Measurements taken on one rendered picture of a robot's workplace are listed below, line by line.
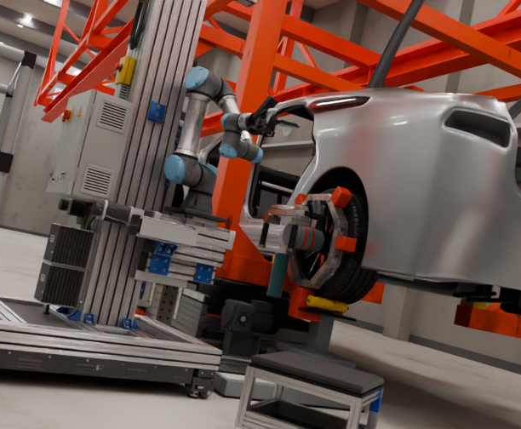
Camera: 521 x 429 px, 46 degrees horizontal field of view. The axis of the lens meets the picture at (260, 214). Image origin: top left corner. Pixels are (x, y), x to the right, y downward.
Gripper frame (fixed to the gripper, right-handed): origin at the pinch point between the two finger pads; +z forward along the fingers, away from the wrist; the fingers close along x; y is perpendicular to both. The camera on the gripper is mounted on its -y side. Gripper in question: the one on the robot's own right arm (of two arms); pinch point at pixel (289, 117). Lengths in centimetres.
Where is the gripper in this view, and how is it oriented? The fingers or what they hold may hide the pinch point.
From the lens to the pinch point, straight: 247.3
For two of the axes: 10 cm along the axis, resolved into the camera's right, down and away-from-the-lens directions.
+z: 7.3, 1.0, -6.7
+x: -6.1, -3.3, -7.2
